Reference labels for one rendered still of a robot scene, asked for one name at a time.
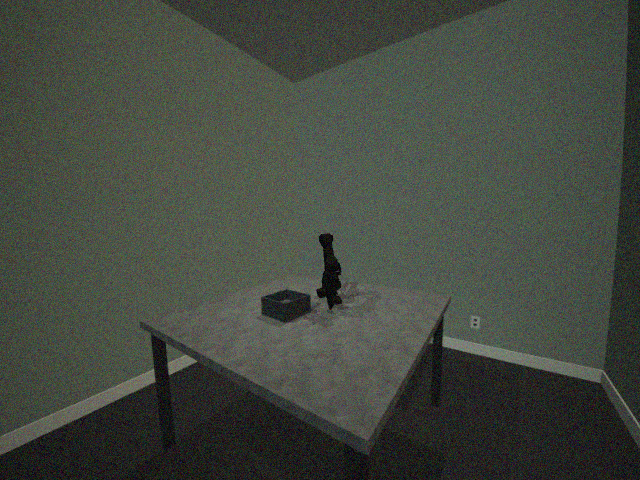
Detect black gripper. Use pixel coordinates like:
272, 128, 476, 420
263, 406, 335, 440
326, 283, 342, 309

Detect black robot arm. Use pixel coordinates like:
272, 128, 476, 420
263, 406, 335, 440
316, 233, 341, 298

